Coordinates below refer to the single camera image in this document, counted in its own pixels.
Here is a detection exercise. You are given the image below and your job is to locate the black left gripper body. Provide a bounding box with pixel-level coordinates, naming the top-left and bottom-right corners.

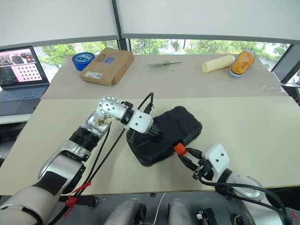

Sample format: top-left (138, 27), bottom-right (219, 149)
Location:
top-left (146, 124), bottom-right (165, 139)

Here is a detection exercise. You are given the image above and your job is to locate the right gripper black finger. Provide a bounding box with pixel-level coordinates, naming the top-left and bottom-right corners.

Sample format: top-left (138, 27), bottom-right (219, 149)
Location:
top-left (187, 147), bottom-right (204, 160)
top-left (177, 155), bottom-right (202, 175)

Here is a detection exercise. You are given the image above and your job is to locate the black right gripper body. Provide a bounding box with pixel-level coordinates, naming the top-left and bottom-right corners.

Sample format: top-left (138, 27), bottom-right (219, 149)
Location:
top-left (192, 153), bottom-right (216, 182)

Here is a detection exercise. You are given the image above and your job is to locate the black plastic tool case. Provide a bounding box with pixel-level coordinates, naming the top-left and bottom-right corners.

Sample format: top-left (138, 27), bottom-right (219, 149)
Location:
top-left (126, 105), bottom-right (203, 167)

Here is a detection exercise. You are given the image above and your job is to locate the black box with white button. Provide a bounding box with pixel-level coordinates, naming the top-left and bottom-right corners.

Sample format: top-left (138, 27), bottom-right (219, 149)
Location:
top-left (196, 207), bottom-right (219, 225)

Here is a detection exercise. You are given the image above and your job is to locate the grey rounded robot leg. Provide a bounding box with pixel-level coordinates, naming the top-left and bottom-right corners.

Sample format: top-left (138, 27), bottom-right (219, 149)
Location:
top-left (102, 198), bottom-right (146, 225)
top-left (167, 198), bottom-right (195, 225)

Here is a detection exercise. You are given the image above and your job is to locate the brown cardboard box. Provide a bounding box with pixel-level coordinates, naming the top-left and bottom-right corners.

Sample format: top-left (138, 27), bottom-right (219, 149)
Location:
top-left (79, 47), bottom-right (135, 86)

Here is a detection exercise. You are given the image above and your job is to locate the dark window mullion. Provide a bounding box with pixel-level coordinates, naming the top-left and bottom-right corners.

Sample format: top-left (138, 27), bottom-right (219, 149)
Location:
top-left (111, 0), bottom-right (131, 55)

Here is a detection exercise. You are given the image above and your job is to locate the blue tape roll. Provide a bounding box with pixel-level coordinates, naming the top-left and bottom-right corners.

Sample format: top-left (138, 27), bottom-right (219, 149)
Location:
top-left (71, 52), bottom-right (96, 72)

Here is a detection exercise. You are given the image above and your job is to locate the cream foam cylinder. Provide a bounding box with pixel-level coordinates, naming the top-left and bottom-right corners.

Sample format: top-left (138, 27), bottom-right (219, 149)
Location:
top-left (201, 54), bottom-right (236, 74)

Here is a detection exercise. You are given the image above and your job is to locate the yellow canvas sneaker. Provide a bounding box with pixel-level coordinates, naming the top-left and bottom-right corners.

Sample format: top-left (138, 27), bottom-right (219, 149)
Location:
top-left (229, 49), bottom-right (256, 80)

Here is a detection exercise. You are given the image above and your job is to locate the open dark laptop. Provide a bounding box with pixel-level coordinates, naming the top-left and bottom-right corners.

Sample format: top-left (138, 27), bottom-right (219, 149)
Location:
top-left (0, 45), bottom-right (51, 117)

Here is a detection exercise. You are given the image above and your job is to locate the dark framed monitor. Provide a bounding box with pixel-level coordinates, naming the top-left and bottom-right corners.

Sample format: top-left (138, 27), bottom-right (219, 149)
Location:
top-left (271, 44), bottom-right (300, 85)

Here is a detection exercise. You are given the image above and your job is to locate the white roller blind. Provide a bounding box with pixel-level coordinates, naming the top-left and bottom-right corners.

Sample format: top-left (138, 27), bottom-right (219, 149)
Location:
top-left (0, 0), bottom-right (120, 48)
top-left (115, 0), bottom-right (300, 45)

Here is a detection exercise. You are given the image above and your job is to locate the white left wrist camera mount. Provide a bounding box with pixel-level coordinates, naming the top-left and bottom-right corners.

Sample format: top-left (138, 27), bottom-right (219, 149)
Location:
top-left (127, 110), bottom-right (154, 135)

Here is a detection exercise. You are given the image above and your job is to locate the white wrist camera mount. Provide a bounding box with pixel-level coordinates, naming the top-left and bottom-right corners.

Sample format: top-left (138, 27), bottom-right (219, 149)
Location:
top-left (203, 143), bottom-right (232, 177)
top-left (127, 110), bottom-right (154, 135)

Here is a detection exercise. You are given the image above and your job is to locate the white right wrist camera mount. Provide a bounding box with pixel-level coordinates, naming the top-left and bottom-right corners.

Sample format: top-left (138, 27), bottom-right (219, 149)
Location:
top-left (203, 143), bottom-right (232, 177)

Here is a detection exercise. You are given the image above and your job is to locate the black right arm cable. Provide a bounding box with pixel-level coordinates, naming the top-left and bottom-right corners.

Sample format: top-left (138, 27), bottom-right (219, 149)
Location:
top-left (198, 175), bottom-right (291, 219)

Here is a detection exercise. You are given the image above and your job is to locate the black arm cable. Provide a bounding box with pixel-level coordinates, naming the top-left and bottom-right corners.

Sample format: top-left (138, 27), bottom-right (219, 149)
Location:
top-left (198, 175), bottom-right (291, 219)
top-left (46, 92), bottom-right (156, 225)

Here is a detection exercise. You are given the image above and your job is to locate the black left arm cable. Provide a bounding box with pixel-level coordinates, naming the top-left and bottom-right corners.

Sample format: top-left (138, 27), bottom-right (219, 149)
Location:
top-left (46, 92), bottom-right (156, 225)

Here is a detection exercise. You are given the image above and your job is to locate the thin white cable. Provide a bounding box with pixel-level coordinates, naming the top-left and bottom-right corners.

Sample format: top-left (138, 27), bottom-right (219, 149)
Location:
top-left (155, 192), bottom-right (168, 225)

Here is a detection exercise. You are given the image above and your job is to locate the green plastic propeller toy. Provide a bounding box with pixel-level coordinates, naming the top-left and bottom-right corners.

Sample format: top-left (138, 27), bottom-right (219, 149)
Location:
top-left (147, 60), bottom-right (182, 69)

